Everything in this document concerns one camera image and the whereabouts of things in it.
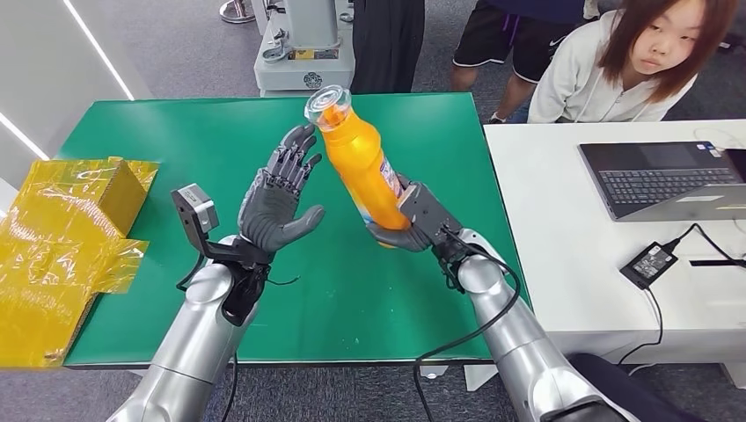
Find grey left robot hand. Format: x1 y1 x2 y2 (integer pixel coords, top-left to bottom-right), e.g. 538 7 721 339
238 123 326 254

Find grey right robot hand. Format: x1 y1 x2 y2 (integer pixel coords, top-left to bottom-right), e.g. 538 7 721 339
367 171 435 253

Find orange detergent bottle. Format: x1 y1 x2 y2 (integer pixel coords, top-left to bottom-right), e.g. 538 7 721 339
304 84 412 249

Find white machine base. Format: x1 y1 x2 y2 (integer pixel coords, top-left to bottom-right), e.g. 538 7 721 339
253 0 356 98

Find person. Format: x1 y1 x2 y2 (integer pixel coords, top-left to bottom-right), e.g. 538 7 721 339
349 0 427 96
450 0 587 125
526 0 746 125

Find chrome stanchion base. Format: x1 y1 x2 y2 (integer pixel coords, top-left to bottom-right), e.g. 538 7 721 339
219 0 258 25

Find yellow taped cardboard box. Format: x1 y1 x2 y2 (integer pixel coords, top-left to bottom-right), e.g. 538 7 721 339
0 156 160 369

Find black power adapter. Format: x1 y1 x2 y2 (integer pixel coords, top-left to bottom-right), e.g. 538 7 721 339
618 241 678 291

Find dark grey laptop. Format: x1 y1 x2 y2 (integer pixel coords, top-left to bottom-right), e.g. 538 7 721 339
576 141 746 223

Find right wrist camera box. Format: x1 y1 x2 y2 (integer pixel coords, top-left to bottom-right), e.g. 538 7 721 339
398 182 464 246

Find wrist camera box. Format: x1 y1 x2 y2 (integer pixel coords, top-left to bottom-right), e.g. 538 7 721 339
398 182 464 246
170 183 220 249

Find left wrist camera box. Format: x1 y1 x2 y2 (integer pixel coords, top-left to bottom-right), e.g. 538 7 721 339
170 183 220 249

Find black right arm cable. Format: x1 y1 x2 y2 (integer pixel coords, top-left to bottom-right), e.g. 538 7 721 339
412 229 522 422

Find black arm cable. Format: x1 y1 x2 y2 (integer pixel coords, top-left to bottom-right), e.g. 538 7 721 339
412 229 522 422
174 253 240 422

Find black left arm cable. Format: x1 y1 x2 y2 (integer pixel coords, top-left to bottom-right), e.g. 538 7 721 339
174 253 240 422

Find white wall light strip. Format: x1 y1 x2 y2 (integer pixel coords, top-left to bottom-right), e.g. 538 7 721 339
62 0 135 102
0 112 51 162

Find black mains power cable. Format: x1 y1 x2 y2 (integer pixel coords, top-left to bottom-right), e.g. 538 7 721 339
616 286 664 367

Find thin black adapter cable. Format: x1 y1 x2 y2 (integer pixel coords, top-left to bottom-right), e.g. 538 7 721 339
664 222 746 261

